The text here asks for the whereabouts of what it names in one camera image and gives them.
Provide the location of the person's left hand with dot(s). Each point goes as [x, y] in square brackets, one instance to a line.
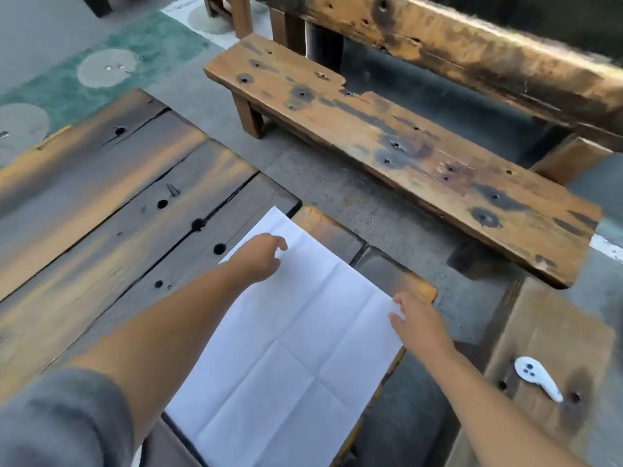
[255, 257]

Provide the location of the person's right hand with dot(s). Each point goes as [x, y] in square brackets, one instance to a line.
[423, 330]

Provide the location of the white napkin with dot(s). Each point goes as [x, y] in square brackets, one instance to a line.
[302, 335]

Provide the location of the dark brown tray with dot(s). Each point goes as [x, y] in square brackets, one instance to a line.
[160, 447]

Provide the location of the person's left forearm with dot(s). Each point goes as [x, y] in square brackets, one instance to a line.
[170, 325]

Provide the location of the white handheld controller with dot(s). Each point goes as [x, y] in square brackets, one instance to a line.
[528, 369]

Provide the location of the light wooden bench seat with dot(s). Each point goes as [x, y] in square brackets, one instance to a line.
[389, 141]

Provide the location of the small wooden stool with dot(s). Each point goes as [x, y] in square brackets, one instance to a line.
[241, 14]

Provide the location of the wooden bench backrest frame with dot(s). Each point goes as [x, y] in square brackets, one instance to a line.
[486, 58]

